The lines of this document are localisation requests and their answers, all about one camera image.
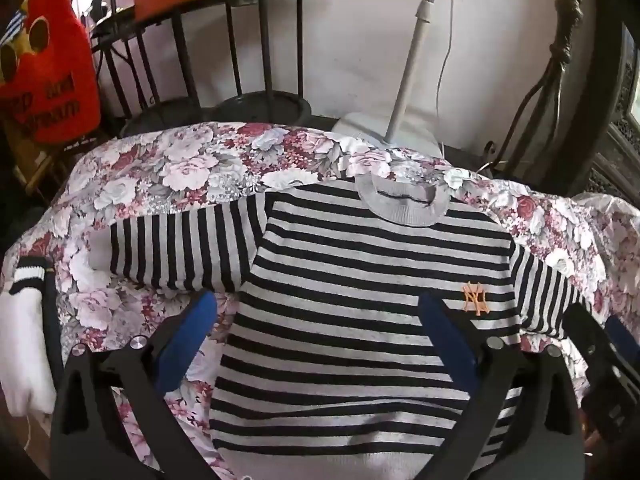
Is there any dark carved wooden furniture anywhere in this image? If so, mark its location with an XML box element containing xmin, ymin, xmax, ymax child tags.
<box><xmin>500</xmin><ymin>0</ymin><xmax>640</xmax><ymax>201</ymax></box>

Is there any white garment with striped cuff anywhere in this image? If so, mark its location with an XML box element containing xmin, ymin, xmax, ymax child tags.
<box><xmin>0</xmin><ymin>255</ymin><xmax>66</xmax><ymax>417</ymax></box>

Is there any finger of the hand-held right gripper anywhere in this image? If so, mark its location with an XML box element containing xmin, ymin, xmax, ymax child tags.
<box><xmin>562</xmin><ymin>302</ymin><xmax>640</xmax><ymax>445</ymax></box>

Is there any floral printed blanket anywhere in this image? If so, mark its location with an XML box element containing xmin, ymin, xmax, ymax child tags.
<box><xmin>0</xmin><ymin>120</ymin><xmax>640</xmax><ymax>480</ymax></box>

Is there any black metal rack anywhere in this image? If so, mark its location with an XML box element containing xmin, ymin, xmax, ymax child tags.
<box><xmin>90</xmin><ymin>0</ymin><xmax>316</xmax><ymax>133</ymax></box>

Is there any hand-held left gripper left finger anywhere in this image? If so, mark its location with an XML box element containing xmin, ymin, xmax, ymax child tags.
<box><xmin>50</xmin><ymin>290</ymin><xmax>220</xmax><ymax>480</ymax></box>

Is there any red fabric bag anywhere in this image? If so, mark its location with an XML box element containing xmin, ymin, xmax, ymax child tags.
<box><xmin>0</xmin><ymin>0</ymin><xmax>102</xmax><ymax>146</ymax></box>

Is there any dark knotted rope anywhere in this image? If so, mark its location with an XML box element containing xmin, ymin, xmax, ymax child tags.
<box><xmin>552</xmin><ymin>0</ymin><xmax>587</xmax><ymax>63</ymax></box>

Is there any yellow board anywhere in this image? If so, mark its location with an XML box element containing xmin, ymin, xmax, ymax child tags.
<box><xmin>4</xmin><ymin>120</ymin><xmax>57</xmax><ymax>197</ymax></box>

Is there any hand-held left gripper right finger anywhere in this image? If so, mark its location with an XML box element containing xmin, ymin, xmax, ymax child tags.
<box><xmin>417</xmin><ymin>291</ymin><xmax>586</xmax><ymax>480</ymax></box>

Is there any white cable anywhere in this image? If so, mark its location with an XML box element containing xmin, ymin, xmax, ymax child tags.
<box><xmin>434</xmin><ymin>0</ymin><xmax>463</xmax><ymax>126</ymax></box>

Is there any black grey striped sweater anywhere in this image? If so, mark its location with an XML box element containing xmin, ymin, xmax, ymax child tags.
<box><xmin>90</xmin><ymin>175</ymin><xmax>606</xmax><ymax>480</ymax></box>

